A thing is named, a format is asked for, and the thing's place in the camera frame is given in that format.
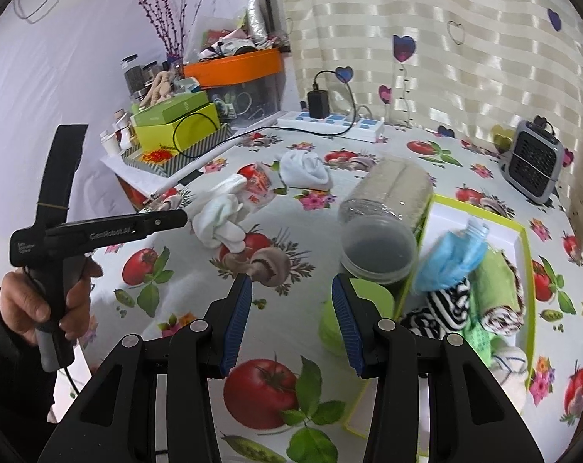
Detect black charger cable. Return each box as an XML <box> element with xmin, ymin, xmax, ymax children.
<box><xmin>315</xmin><ymin>69</ymin><xmax>386</xmax><ymax>137</ymax></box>

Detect lime green shallow box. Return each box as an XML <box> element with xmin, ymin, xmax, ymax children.
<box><xmin>343</xmin><ymin>194</ymin><xmax>534</xmax><ymax>460</ymax></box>

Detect clear plastic jar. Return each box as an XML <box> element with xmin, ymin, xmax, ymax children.
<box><xmin>338</xmin><ymin>157</ymin><xmax>435</xmax><ymax>286</ymax></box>

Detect dark green flat box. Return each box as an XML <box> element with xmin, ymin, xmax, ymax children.
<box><xmin>129</xmin><ymin>90</ymin><xmax>210</xmax><ymax>127</ymax></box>

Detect grey desk heater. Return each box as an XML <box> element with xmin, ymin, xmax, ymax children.
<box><xmin>499</xmin><ymin>115</ymin><xmax>565</xmax><ymax>205</ymax></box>

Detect purple decorative twigs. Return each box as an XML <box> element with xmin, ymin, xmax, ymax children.
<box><xmin>122</xmin><ymin>0</ymin><xmax>220</xmax><ymax>61</ymax></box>

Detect striped gift box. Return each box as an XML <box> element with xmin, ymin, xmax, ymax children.
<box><xmin>122</xmin><ymin>122</ymin><xmax>235</xmax><ymax>178</ymax></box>

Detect green brown striped sock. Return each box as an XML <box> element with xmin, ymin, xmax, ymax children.
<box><xmin>469</xmin><ymin>245</ymin><xmax>526</xmax><ymax>336</ymax></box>

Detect person's left hand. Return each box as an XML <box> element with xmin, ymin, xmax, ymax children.
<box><xmin>0</xmin><ymin>257</ymin><xmax>104</xmax><ymax>344</ymax></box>

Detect beige plush toy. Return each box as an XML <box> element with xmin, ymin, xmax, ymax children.
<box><xmin>144</xmin><ymin>71</ymin><xmax>177</xmax><ymax>107</ymax></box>

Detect black charger plug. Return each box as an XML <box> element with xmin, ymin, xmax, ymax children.
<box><xmin>307</xmin><ymin>89</ymin><xmax>330</xmax><ymax>119</ymax></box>

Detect clear tub with orange lid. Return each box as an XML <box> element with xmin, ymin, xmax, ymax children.
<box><xmin>182</xmin><ymin>47</ymin><xmax>287</xmax><ymax>129</ymax></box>

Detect cream curtain with purple hearts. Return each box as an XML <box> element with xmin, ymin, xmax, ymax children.
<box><xmin>272</xmin><ymin>0</ymin><xmax>583</xmax><ymax>271</ymax></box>

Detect black white striped sock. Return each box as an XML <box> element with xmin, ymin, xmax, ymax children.
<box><xmin>400</xmin><ymin>306</ymin><xmax>449</xmax><ymax>341</ymax></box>
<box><xmin>426</xmin><ymin>277</ymin><xmax>473</xmax><ymax>331</ymax></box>

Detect white sock pair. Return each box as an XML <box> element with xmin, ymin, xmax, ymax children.
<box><xmin>189</xmin><ymin>176</ymin><xmax>249</xmax><ymax>254</ymax></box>

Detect long black cable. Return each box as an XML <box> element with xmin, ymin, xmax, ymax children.
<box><xmin>172</xmin><ymin>113</ymin><xmax>283</xmax><ymax>158</ymax></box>

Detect glass jar with black lid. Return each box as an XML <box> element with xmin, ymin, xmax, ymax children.
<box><xmin>142</xmin><ymin>60</ymin><xmax>160</xmax><ymax>93</ymax></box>
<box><xmin>120</xmin><ymin>55</ymin><xmax>145</xmax><ymax>100</ymax></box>

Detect clear packet with red print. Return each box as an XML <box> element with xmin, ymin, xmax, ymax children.
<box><xmin>238</xmin><ymin>161</ymin><xmax>278</xmax><ymax>209</ymax></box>

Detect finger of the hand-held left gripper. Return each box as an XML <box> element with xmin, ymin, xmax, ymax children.
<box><xmin>141</xmin><ymin>209</ymin><xmax>189</xmax><ymax>238</ymax></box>

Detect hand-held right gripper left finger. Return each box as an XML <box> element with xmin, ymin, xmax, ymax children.
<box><xmin>38</xmin><ymin>272</ymin><xmax>253</xmax><ymax>463</ymax></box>

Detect person's left forearm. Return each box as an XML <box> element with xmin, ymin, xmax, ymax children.
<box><xmin>0</xmin><ymin>289</ymin><xmax>57</xmax><ymax>426</ymax></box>

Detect green cream jar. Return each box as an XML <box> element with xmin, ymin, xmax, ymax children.
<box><xmin>317</xmin><ymin>277</ymin><xmax>396</xmax><ymax>356</ymax></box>

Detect white rolled sock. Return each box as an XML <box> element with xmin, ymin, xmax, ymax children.
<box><xmin>278</xmin><ymin>149</ymin><xmax>335</xmax><ymax>192</ymax></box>

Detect small white bottles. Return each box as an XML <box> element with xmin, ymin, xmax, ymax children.
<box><xmin>100</xmin><ymin>108</ymin><xmax>133</xmax><ymax>155</ymax></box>

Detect floral fruit print tablecloth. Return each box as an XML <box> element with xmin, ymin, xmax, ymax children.
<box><xmin>85</xmin><ymin>124</ymin><xmax>583</xmax><ymax>463</ymax></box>

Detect white blue power strip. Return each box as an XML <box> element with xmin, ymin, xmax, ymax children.
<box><xmin>276</xmin><ymin>109</ymin><xmax>385</xmax><ymax>144</ymax></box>

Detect white sock with red stripe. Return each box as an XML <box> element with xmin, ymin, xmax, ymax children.
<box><xmin>488</xmin><ymin>344</ymin><xmax>529</xmax><ymax>401</ymax></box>

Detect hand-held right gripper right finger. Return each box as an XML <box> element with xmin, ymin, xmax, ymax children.
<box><xmin>331</xmin><ymin>272</ymin><xmax>545</xmax><ymax>463</ymax></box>

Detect silver foil roll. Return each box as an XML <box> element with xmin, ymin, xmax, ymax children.
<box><xmin>245</xmin><ymin>0</ymin><xmax>271</xmax><ymax>47</ymax></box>

